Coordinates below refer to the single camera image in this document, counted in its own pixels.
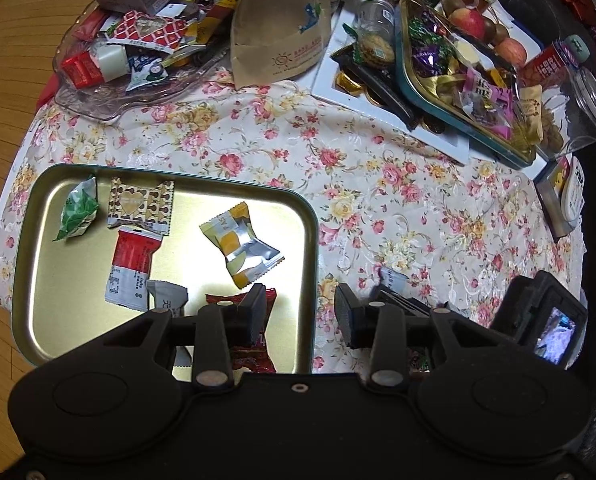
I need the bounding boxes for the gold tin tray teal rim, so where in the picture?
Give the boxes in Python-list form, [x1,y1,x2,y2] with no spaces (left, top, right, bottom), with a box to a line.
[10,162,322,377]

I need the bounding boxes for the yellow silver snack packet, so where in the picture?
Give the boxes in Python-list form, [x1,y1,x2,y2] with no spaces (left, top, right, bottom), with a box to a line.
[199,201,285,290]

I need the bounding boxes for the flat red packet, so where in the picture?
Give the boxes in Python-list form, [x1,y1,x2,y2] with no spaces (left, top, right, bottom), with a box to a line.
[70,10,110,42]

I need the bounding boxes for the grey white snack packet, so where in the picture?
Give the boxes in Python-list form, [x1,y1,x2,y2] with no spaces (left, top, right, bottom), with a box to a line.
[145,280,191,367]

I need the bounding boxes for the glass cookie jar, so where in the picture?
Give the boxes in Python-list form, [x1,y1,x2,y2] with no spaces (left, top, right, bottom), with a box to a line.
[355,0,397,69]

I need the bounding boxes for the beige kraft snack packet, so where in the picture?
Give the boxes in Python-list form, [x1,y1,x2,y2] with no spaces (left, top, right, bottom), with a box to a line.
[515,85,544,147]

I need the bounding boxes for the floral tablecloth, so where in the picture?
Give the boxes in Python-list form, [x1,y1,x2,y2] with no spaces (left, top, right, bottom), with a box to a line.
[0,67,587,376]

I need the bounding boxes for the green white snack packet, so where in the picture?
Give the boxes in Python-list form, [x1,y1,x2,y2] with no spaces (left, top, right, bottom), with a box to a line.
[53,175,100,242]

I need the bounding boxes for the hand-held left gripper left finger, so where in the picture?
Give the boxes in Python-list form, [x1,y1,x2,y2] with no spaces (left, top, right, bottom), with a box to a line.
[90,283,269,392]

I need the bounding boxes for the black snack bar packet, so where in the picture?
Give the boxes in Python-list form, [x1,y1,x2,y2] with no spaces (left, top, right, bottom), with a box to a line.
[330,42,420,129]

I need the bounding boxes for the teal gold candy tray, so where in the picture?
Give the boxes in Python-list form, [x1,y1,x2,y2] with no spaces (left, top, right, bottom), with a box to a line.
[395,0,538,170]

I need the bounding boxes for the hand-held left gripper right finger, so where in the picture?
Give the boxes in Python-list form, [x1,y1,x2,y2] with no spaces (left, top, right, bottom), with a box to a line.
[336,283,519,392]

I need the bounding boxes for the white blue-text snack packet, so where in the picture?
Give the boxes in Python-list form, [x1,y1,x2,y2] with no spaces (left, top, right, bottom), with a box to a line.
[380,267,407,297]

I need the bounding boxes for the white chocolate box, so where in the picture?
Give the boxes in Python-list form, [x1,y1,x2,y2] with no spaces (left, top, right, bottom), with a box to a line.
[310,5,472,166]

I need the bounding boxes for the red label jar green lid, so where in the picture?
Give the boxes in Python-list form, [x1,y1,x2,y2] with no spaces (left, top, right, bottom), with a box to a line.
[520,35,592,86]

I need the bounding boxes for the red white snack packet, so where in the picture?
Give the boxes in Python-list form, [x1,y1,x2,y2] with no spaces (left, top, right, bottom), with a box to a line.
[104,226,164,306]

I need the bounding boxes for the clear glass jar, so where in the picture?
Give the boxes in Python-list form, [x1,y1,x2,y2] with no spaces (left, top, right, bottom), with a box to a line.
[538,67,596,154]

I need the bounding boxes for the brown paper bag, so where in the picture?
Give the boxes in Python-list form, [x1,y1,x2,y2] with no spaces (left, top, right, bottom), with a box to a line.
[229,0,335,82]

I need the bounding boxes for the dark red snack packet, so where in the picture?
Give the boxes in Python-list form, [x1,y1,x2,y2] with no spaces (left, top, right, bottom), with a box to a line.
[205,287,279,374]

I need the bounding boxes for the blue white cartoon packet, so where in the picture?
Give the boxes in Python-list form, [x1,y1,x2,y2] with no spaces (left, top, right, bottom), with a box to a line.
[125,52,172,94]

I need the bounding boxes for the clear glass dish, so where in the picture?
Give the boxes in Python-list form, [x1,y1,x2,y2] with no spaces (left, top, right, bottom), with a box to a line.
[53,0,232,124]

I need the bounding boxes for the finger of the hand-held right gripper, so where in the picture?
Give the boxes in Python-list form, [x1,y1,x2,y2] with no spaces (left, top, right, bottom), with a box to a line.
[378,287,431,319]

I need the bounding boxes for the red lattice snack packet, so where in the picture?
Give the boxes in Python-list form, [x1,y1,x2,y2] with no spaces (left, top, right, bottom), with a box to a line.
[105,10,192,56]

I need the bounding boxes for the green wrapped candy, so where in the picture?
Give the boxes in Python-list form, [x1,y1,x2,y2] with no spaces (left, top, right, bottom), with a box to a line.
[407,345,432,374]

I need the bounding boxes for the small red packet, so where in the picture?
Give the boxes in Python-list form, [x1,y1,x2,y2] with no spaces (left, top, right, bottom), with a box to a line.
[60,51,104,89]

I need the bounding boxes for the pink snack packet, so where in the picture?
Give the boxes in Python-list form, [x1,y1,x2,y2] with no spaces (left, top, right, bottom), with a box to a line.
[460,67,514,141]

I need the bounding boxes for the red apple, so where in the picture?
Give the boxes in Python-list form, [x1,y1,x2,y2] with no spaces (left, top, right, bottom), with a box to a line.
[495,37,529,69]
[450,7,487,41]

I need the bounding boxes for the brown heart candy packet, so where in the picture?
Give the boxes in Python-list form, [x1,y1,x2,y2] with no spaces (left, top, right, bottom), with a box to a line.
[107,178,175,236]

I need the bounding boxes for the pile of purple candies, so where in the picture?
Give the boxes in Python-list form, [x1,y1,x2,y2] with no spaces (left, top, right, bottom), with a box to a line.
[409,15,460,79]

